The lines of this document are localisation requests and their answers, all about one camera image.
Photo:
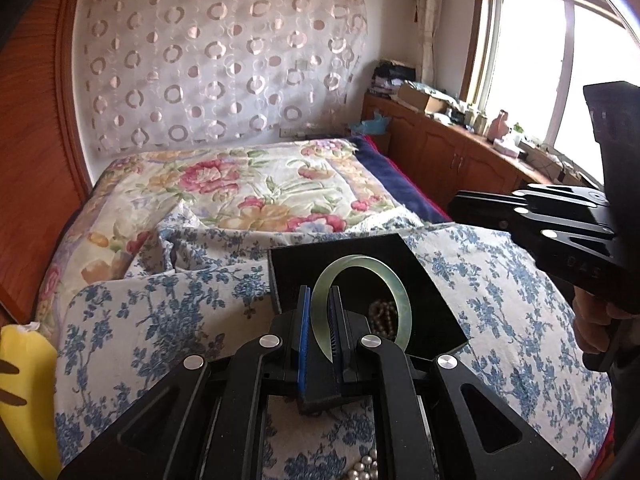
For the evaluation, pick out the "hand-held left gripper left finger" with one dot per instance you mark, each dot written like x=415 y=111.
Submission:
x=304 y=345

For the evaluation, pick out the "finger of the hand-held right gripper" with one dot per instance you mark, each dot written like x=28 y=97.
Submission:
x=560 y=199
x=570 y=255

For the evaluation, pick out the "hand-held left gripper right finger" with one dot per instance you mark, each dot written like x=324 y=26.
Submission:
x=334 y=330

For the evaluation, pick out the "black jewelry box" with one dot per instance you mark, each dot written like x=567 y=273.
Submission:
x=300 y=265

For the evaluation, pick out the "pale green jade bangle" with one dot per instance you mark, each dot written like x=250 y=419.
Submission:
x=360 y=260

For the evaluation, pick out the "person's right hand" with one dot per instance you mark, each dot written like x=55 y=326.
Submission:
x=590 y=325

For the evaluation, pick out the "tissue box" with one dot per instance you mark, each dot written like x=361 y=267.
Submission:
x=506 y=147

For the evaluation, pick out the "small jars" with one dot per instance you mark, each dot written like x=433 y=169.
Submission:
x=477 y=119

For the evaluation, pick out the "wooden cabinet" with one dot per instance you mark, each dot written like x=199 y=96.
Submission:
x=440 y=145

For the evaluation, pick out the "blue floral white pillow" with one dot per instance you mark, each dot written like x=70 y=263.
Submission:
x=175 y=310

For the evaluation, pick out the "wooden framed window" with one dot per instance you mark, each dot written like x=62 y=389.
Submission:
x=530 y=60

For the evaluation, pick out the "navy blue blanket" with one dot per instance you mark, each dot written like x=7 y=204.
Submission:
x=395 y=180

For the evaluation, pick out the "cardboard box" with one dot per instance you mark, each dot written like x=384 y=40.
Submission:
x=415 y=97

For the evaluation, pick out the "pink floral quilt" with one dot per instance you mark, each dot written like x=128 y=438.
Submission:
x=225 y=175

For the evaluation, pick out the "blue plastic bag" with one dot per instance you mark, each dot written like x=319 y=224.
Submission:
x=372 y=124

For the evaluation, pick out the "pile of dark clothes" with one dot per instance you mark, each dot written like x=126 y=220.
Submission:
x=390 y=77

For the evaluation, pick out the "beige window curtain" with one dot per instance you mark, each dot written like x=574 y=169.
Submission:
x=430 y=20

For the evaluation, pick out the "yellow plush toy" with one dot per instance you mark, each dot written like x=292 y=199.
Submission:
x=25 y=410

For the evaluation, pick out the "circle patterned wall curtain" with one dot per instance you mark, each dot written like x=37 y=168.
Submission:
x=210 y=60

